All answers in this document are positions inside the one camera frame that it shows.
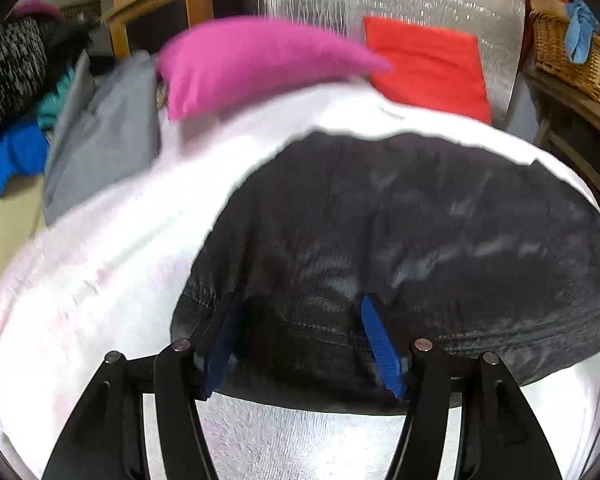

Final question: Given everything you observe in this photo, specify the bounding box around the black quilted zip jacket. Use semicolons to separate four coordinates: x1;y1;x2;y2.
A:
171;132;600;414

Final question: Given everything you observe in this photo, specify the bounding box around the blue jacket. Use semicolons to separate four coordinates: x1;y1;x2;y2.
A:
0;118;48;196

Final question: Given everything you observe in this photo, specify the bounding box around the grey coat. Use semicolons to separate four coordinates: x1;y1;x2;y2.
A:
42;51;160;226

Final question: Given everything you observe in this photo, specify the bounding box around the wicker basket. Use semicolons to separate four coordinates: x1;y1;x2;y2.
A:
528;8;600;111

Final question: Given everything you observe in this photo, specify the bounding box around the wooden side table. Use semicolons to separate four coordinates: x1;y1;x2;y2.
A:
524;67;600;205

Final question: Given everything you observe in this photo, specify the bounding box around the teal garment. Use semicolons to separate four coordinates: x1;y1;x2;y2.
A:
33;67;74;131

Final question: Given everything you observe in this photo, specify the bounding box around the silver foil insulation panel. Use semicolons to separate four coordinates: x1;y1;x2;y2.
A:
249;0;528;126

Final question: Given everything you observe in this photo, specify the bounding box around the red pillow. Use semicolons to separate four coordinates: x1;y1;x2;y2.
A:
363;16;492;125

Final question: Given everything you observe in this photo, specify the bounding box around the maroon garment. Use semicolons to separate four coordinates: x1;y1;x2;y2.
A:
10;0;65;22

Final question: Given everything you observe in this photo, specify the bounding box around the black white speckled garment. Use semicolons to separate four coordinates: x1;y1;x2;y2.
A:
0;18;47;126

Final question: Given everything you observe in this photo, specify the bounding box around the cream sofa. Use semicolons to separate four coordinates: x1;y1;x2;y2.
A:
0;176;45;277

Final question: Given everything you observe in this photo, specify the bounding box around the light blue cloth in basket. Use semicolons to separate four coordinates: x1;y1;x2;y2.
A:
564;1;598;65

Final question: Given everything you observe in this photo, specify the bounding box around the magenta pillow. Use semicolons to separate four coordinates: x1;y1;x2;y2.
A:
157;16;390;120

